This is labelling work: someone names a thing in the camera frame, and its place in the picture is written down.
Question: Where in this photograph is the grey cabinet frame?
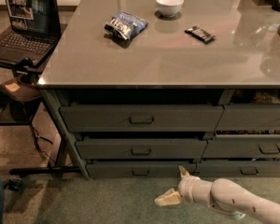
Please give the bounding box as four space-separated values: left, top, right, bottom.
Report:
44 89 280 177

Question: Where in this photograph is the black laptop stand cart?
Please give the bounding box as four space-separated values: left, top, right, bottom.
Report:
0 23 82 176

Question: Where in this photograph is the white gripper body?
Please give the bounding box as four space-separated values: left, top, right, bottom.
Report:
178 175 213 205

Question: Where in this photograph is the black cable on floor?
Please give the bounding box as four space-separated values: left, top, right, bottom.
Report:
31 126 57 165

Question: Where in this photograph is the grey drawer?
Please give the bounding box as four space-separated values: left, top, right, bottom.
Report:
86 161 196 178
60 105 223 132
194 161 280 177
203 134 280 159
76 138 207 159
217 104 280 131

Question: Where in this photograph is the white ceramic bowl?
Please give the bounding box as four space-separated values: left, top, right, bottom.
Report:
156 0 184 17

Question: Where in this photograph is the black open laptop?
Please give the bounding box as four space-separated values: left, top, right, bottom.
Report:
0 0 62 66

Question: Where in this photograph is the black candy bar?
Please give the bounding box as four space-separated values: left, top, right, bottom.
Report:
185 26 216 44

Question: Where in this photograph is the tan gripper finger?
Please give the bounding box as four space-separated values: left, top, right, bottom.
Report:
154 189 182 206
179 166 189 178

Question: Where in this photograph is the blue chip bag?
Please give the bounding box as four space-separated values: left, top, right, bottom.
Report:
105 11 148 40

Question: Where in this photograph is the black bag with note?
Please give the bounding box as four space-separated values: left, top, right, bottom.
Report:
0 76 42 120

